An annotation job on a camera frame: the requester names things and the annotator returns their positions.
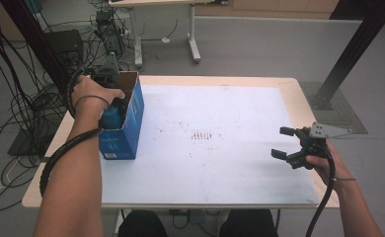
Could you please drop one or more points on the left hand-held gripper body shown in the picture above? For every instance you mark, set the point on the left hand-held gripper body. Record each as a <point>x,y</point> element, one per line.
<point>107,77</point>

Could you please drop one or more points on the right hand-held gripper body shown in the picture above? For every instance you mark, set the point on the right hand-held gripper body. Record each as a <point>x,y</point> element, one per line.
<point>312,146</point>

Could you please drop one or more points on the blue bottle with white cap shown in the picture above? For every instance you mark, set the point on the blue bottle with white cap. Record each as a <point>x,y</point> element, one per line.
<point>111,118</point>

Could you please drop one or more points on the blue cardboard box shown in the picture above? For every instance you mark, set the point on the blue cardboard box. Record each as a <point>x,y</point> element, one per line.
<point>133,125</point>

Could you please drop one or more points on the person's left hand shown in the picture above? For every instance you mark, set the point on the person's left hand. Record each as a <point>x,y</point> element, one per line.
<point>90,90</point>

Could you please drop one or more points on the person's right hand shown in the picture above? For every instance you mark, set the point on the person's right hand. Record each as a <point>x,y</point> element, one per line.
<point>333,168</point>

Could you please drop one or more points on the black band on left wrist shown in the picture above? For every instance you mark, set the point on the black band on left wrist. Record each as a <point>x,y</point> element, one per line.
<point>92,96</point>

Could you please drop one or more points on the black band on wrist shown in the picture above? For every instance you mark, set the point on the black band on wrist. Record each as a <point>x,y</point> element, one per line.
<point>92,96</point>
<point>345,179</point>

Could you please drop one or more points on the black computer tower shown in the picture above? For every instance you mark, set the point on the black computer tower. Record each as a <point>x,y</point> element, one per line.
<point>110,33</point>

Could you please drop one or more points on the black band on right wrist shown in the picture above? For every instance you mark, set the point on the black band on right wrist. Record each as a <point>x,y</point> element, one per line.
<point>345,179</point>

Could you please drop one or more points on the black equipment case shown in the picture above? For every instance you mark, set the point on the black equipment case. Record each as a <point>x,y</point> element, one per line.
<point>63,44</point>

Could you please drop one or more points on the white table mat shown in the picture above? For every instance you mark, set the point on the white table mat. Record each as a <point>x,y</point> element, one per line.
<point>213,171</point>

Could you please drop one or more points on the white power adapter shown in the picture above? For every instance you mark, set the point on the white power adapter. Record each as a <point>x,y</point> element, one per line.
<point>165,40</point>

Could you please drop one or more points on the person's right leg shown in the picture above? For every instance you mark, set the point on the person's right leg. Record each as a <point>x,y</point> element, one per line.
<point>248,225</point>

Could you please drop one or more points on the person's leg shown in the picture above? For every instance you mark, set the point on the person's leg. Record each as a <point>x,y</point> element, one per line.
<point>142,225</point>
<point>248,225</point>

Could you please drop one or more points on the white desk with metal legs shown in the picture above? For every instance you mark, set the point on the white desk with metal legs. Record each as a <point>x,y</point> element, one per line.
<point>192,39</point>

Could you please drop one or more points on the black tape tab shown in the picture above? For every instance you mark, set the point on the black tape tab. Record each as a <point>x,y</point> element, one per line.
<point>44,159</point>

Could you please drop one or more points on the black floor plate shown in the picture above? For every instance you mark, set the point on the black floor plate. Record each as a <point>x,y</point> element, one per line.
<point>22,144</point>

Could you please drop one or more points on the black metal stand with base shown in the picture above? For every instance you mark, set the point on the black metal stand with base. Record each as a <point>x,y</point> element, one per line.
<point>361,39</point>

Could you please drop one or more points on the person's left leg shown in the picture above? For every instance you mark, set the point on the person's left leg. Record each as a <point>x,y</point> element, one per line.
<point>142,225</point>

